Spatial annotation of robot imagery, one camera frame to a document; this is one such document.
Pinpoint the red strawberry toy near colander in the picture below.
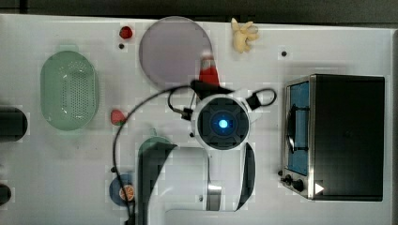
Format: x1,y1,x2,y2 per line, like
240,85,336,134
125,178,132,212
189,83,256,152
111,109,126,126

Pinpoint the red ketchup bottle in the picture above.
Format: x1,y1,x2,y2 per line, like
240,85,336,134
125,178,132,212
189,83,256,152
199,55,220,85

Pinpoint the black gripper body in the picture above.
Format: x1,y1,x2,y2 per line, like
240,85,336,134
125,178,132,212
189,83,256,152
190,80,233,99

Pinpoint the blue small bowl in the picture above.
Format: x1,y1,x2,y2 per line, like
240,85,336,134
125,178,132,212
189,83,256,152
109,173,134,206

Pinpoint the orange slice toy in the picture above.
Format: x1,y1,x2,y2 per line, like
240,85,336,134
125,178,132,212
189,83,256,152
119,185,135,202

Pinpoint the green metal cup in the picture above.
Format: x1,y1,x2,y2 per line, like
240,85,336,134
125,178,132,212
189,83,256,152
138,128,175,158

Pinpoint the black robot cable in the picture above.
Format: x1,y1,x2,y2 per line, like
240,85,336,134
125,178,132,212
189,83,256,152
112,84,278,225

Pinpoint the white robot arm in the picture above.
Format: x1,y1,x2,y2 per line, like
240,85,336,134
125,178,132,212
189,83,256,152
135,80,261,225

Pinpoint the green oval colander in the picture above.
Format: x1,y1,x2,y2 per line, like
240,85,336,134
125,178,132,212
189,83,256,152
40,50,100,131

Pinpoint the peeled banana toy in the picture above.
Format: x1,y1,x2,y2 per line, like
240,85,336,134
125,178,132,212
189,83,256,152
231,18,259,53

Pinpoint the black frying pan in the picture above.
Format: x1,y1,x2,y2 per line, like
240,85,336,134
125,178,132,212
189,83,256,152
0,106,28,143

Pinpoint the grey round plate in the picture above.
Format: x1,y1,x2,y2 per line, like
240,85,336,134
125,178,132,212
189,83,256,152
139,16,212,89

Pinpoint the red strawberry toy at edge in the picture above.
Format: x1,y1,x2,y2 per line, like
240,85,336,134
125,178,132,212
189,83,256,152
119,26,133,39

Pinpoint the silver black toaster oven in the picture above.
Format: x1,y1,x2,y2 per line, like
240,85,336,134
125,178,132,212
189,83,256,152
279,74,385,202

